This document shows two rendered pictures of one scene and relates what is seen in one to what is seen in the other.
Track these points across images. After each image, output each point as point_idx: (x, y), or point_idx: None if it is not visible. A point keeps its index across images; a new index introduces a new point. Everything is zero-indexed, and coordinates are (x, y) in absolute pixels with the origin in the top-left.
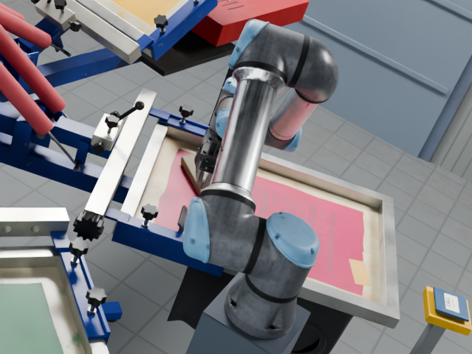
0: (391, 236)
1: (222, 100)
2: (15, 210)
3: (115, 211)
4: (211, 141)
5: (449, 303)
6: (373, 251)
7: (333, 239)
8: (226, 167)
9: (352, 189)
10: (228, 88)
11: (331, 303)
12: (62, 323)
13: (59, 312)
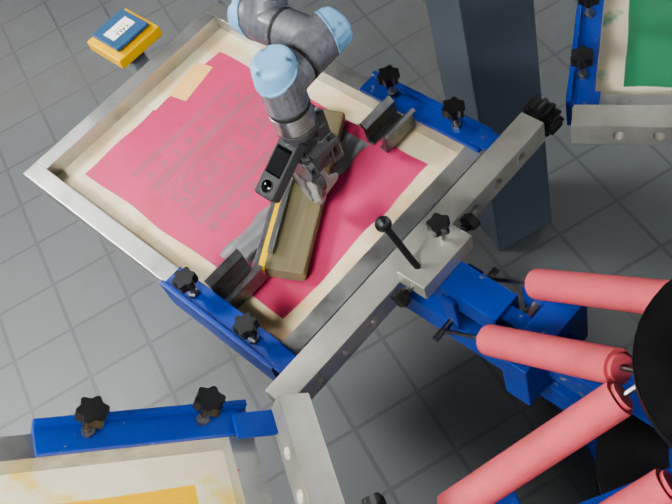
0: (102, 107)
1: (311, 63)
2: (645, 121)
3: (489, 144)
4: (322, 119)
5: (123, 27)
6: (140, 109)
7: (179, 129)
8: None
9: (73, 190)
10: (295, 59)
11: None
12: (616, 37)
13: (615, 49)
